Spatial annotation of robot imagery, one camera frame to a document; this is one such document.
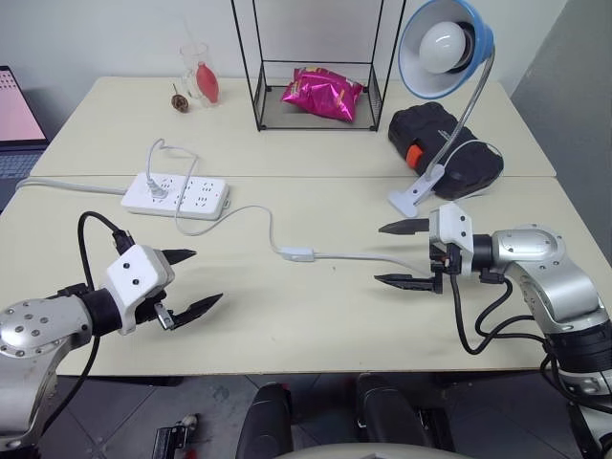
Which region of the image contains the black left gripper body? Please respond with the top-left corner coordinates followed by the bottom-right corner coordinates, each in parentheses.
top-left (135, 295), bottom-right (175, 332)

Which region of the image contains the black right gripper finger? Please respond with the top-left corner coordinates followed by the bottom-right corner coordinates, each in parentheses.
top-left (373, 273), bottom-right (438, 294)
top-left (377, 216), bottom-right (432, 236)

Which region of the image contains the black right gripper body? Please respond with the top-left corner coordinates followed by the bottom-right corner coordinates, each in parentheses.
top-left (428, 239), bottom-right (464, 295)

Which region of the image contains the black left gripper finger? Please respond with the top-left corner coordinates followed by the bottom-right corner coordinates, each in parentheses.
top-left (166, 293), bottom-right (225, 332)
top-left (160, 248), bottom-right (199, 269)

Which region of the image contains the blue clip-on desk lamp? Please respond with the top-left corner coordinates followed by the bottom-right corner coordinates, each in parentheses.
top-left (385, 0), bottom-right (496, 221)

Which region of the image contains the white power strip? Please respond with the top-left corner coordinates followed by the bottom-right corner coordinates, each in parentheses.
top-left (120, 172), bottom-right (232, 222)

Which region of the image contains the black tool case orange latch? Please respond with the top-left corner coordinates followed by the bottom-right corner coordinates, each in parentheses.
top-left (387, 100), bottom-right (505, 202)

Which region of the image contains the black and silver device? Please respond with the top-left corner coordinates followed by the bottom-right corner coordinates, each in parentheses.
top-left (152, 412), bottom-right (200, 459)

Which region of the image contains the dark rounded shape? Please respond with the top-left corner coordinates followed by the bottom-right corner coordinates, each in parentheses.
top-left (354, 372), bottom-right (455, 453)
top-left (240, 382), bottom-right (295, 459)

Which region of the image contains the small brown spinning top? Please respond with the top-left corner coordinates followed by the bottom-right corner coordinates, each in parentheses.
top-left (171, 82), bottom-right (192, 114)

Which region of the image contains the pink foil snack bag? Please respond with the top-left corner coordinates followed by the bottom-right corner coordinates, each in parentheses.
top-left (280, 66), bottom-right (364, 123)

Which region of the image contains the red rubber bulb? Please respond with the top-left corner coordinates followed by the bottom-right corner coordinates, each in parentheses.
top-left (194, 61), bottom-right (223, 104)

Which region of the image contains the white round light bulb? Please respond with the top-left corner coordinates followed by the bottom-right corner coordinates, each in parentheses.
top-left (419, 20), bottom-right (473, 76)

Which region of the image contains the clear glass cup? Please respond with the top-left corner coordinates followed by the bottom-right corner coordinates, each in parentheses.
top-left (179, 42), bottom-right (224, 109)

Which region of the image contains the open laptop pink screen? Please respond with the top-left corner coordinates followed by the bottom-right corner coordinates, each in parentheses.
top-left (0, 65), bottom-right (51, 181)

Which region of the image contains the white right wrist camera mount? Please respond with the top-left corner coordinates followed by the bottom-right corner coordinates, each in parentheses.
top-left (427, 202), bottom-right (476, 255)

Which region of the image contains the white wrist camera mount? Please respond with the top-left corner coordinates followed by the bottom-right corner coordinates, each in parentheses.
top-left (427, 202), bottom-right (476, 255)
top-left (104, 244), bottom-right (176, 337)

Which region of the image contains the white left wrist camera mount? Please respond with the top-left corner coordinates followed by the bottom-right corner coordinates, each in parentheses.
top-left (104, 244), bottom-right (176, 337)

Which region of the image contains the white cable with switch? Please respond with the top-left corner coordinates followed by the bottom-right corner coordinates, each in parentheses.
top-left (144, 138), bottom-right (505, 281)

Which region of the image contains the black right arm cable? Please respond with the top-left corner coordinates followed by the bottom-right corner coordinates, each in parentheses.
top-left (448, 268), bottom-right (552, 357)

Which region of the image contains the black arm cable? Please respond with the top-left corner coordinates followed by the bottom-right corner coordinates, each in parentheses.
top-left (40, 210), bottom-right (137, 434)
top-left (448, 268), bottom-right (552, 357)

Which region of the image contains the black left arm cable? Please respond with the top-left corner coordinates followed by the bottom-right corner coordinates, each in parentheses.
top-left (40, 210), bottom-right (137, 434)

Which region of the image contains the white inline cord switch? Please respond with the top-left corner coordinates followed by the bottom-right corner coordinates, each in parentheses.
top-left (278, 245), bottom-right (317, 264)

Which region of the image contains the grey power strip cable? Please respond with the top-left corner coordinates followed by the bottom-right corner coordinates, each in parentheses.
top-left (13, 176), bottom-right (128, 196)

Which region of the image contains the black wire frame shelf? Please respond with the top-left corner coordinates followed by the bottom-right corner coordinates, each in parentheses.
top-left (229, 0), bottom-right (408, 133)

